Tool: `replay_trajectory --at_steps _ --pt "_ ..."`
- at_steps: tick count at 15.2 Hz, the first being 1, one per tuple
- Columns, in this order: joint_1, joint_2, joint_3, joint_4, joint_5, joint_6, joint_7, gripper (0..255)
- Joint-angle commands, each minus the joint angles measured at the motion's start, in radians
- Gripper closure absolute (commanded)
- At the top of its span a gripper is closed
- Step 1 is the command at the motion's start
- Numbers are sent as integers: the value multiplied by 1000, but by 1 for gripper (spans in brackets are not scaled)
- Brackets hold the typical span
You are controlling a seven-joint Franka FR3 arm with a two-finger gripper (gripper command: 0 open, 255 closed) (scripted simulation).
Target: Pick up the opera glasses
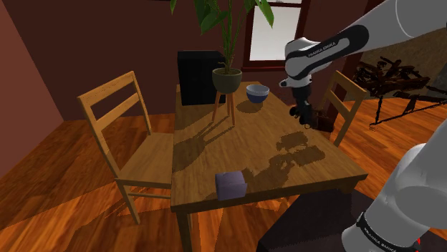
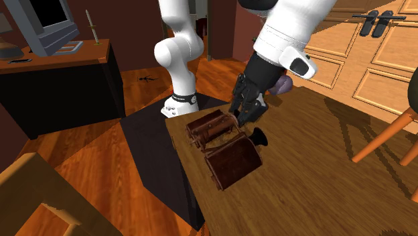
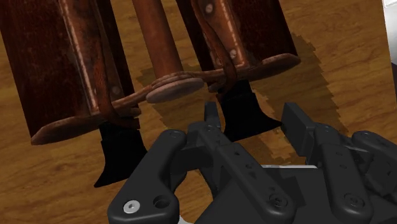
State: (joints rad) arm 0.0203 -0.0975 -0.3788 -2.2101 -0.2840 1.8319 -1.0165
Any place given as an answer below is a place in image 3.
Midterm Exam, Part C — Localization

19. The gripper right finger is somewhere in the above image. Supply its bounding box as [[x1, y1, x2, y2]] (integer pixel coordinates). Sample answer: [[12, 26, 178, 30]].
[[280, 102, 397, 224]]

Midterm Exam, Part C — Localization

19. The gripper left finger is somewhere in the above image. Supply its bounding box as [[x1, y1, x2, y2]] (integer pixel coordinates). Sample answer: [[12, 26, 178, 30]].
[[107, 101, 296, 224]]

